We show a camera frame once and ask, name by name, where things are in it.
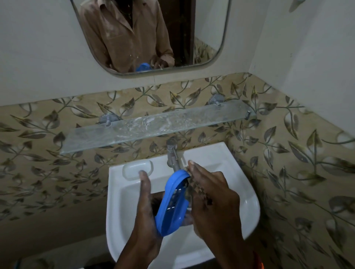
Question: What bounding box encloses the person's right forearm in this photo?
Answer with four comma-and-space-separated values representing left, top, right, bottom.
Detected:
207, 233, 257, 269

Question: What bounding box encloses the rounded wall mirror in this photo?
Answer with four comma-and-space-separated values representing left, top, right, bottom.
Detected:
70, 0, 232, 78

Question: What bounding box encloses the person's left forearm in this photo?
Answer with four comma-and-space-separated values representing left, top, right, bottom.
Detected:
114, 245, 163, 269

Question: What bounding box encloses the blue plastic slotted soap dish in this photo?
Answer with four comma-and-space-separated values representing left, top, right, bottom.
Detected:
154, 169, 192, 238

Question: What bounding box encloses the frosted glass wall shelf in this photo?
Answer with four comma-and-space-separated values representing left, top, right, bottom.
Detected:
60, 99, 252, 155

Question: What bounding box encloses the person's left hand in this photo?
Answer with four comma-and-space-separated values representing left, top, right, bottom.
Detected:
125, 170, 195, 259

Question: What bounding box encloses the white ceramic wash basin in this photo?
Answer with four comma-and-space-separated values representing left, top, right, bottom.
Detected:
106, 142, 261, 269

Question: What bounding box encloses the person's right hand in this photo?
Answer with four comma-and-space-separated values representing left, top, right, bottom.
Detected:
187, 160, 245, 242

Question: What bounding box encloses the metal shelf bracket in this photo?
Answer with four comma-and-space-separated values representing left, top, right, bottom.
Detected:
98, 113, 123, 127
208, 94, 226, 107

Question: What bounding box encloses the chrome sink faucet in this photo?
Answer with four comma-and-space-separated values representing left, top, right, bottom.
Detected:
165, 138, 192, 200

